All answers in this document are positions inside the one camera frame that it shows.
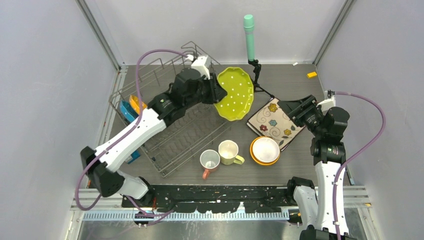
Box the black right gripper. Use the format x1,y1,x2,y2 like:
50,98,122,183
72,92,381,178
277,94,327,138

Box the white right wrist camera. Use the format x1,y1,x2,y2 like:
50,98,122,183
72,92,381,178
317,89,336,113

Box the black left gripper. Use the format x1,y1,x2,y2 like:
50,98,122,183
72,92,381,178
183,71,226,109

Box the blue polka dot plate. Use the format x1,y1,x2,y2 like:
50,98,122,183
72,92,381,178
119,100,139,123

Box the orange bowl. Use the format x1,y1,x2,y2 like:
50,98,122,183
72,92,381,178
249,136,281,167

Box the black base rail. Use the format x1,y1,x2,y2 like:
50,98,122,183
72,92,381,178
121,184,295,214

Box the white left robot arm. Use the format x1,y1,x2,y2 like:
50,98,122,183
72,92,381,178
80,68,227,207

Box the small yellow block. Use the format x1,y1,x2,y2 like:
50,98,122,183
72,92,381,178
306,71,318,79

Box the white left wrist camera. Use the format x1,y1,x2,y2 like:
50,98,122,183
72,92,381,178
185,54,212,80

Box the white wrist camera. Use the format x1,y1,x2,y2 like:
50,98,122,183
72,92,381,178
185,54,212,80
317,89,336,113

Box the orange polka dot plate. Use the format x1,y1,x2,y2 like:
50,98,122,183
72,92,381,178
129,95,148,115

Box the white bowl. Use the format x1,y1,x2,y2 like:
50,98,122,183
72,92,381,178
252,136,280,163

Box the green microphone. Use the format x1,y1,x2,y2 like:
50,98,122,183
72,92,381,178
243,14,255,62

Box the green polka dot plate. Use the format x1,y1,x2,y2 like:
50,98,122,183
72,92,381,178
214,67,254,122

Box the grey wire dish rack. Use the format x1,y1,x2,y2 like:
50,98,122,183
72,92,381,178
109,41,248,179

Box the blue green toy blocks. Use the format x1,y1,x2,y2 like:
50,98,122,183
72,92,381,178
127,150,141,164

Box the yellow green mug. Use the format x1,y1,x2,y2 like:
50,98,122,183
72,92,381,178
218,140,245,165

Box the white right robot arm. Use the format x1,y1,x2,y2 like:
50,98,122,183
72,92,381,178
277,95,352,240

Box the square floral plate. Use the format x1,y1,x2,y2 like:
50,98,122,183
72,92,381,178
246,98,303,151

